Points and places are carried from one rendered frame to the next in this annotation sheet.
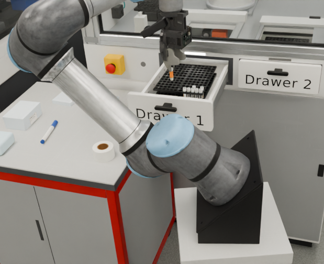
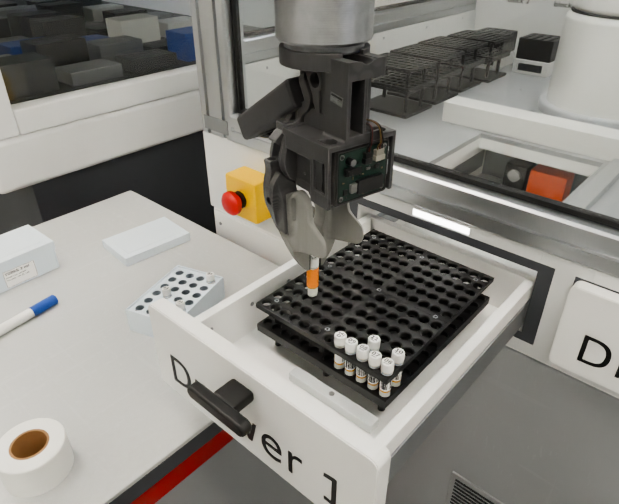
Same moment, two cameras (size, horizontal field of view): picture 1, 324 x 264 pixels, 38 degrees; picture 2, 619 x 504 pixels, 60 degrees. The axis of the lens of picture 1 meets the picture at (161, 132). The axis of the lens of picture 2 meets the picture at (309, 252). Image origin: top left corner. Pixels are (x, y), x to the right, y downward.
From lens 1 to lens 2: 1.12 m
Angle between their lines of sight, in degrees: 18
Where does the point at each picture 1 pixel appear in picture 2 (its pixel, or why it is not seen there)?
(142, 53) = not seen: hidden behind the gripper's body
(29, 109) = (15, 252)
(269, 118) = not seen: outside the picture
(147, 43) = not seen: hidden behind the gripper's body
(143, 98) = (182, 336)
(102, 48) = (236, 151)
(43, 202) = not seen: outside the picture
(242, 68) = (576, 311)
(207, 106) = (361, 466)
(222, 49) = (524, 232)
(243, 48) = (599, 248)
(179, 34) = (322, 147)
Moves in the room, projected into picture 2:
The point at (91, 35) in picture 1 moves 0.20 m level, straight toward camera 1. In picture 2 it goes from (216, 114) to (162, 159)
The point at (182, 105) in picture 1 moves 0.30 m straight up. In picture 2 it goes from (283, 415) to (269, 38)
